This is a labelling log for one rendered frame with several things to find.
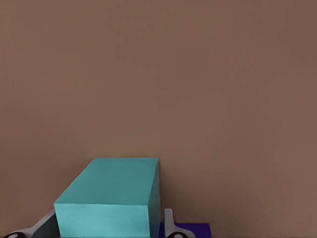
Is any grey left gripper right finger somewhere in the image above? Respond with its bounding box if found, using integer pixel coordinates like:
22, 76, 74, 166
163, 208, 195, 238

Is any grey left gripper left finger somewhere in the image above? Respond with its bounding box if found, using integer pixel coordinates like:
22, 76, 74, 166
1, 209, 61, 238

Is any teal blue cube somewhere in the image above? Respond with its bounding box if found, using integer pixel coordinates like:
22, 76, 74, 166
53, 157, 162, 238

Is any dark blue cube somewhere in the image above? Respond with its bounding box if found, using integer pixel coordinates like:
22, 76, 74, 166
158, 222, 212, 238

